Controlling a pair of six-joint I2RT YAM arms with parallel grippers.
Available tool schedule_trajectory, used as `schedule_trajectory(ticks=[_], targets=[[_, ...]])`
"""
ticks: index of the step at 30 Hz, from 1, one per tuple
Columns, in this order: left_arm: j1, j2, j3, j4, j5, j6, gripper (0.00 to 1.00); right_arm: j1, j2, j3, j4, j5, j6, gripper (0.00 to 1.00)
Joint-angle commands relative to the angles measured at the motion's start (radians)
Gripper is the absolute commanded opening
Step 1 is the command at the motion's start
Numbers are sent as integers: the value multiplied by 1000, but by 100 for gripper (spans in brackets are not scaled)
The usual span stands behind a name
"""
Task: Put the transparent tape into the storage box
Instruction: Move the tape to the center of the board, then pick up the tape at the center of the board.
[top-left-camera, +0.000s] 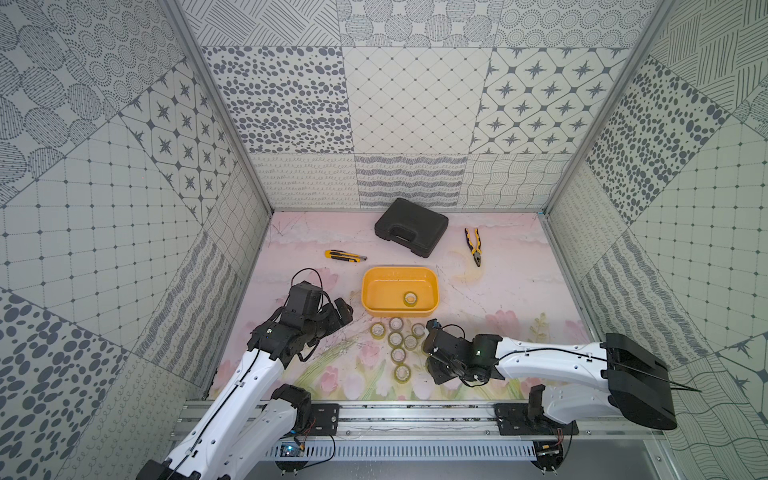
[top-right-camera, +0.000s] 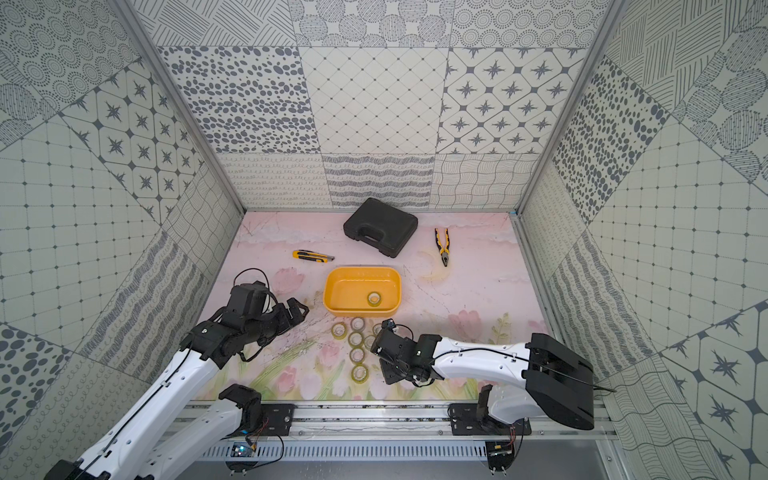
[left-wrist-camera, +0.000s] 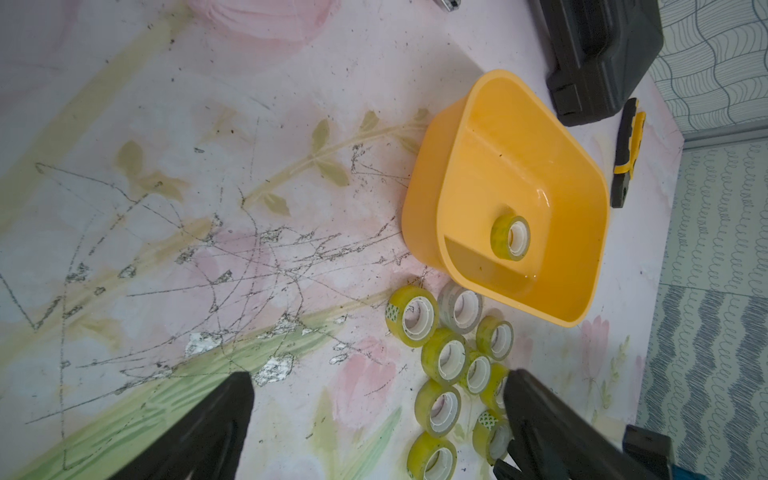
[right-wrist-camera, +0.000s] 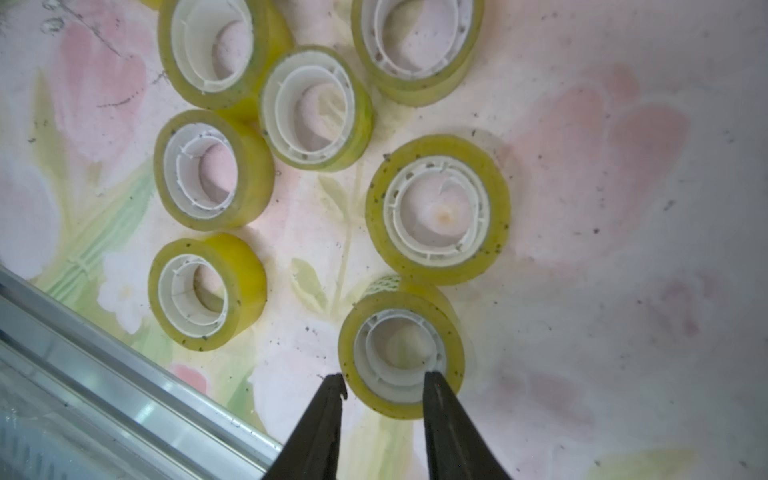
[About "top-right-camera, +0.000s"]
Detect yellow black pliers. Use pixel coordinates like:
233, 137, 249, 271
434, 228, 451, 267

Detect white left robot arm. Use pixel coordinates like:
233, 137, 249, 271
45, 298, 309, 479

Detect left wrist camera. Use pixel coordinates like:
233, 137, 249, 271
227, 281, 269, 317

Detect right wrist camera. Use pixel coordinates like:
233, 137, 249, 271
377, 319, 416, 362

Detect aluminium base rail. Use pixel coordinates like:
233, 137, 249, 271
200, 401, 618, 463

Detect yellow black utility knife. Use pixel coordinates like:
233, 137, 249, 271
292, 250, 335, 263

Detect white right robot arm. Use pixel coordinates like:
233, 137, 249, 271
370, 319, 597, 431

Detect yellow plastic storage box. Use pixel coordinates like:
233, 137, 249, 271
323, 266, 402, 318

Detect black plastic tool case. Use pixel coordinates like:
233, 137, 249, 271
343, 198, 418, 258

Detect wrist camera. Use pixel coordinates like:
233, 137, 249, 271
227, 281, 269, 317
377, 319, 416, 362

